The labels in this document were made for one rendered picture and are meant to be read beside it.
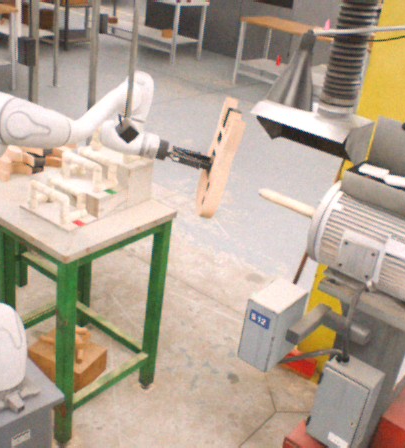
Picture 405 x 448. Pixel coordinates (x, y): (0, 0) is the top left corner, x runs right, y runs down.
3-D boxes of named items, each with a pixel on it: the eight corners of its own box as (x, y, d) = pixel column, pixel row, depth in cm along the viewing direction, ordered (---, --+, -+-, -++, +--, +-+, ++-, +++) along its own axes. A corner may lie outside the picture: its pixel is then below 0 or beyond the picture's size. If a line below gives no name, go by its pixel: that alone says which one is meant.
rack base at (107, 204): (127, 208, 238) (128, 187, 234) (98, 221, 225) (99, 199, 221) (77, 186, 250) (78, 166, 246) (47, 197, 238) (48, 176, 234)
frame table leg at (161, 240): (153, 386, 284) (173, 217, 243) (145, 392, 280) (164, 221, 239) (145, 381, 287) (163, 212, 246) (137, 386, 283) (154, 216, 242)
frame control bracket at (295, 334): (329, 318, 175) (332, 307, 173) (296, 346, 161) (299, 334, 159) (317, 312, 177) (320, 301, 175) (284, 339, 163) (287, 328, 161)
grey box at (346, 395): (362, 442, 179) (415, 290, 154) (346, 462, 172) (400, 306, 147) (318, 416, 187) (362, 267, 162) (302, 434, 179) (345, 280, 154)
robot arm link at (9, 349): (3, 400, 163) (1, 336, 153) (-51, 377, 168) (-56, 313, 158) (38, 366, 177) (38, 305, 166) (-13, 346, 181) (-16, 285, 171)
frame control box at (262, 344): (341, 379, 173) (364, 306, 161) (305, 418, 157) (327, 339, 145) (271, 340, 185) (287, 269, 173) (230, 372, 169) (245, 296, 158)
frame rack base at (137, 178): (150, 199, 249) (154, 160, 241) (126, 209, 237) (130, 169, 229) (102, 178, 261) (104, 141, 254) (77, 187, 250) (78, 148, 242)
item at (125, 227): (159, 357, 277) (177, 211, 242) (61, 422, 234) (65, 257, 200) (70, 299, 308) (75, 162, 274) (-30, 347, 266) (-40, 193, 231)
